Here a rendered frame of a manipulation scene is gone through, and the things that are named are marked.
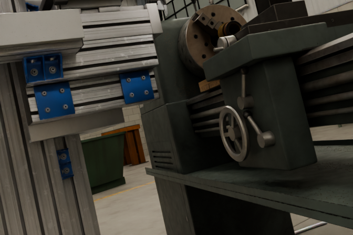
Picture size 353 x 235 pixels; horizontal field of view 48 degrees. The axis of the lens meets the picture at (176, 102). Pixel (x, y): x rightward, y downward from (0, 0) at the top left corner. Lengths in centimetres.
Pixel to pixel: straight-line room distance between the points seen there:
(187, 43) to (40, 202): 88
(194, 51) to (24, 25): 91
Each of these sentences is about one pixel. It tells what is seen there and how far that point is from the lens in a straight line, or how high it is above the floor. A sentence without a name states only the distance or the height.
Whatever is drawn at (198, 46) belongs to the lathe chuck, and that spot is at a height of 107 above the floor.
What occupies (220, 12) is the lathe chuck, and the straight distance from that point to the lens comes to 177.
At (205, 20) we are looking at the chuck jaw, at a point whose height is 116.
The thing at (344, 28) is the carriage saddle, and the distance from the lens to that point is 118.
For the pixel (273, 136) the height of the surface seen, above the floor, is 68.
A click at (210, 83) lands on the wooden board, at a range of 145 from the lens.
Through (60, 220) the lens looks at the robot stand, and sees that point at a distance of 121.
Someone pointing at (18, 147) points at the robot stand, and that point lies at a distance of 119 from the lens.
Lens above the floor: 76
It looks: 3 degrees up
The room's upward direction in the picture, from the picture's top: 13 degrees counter-clockwise
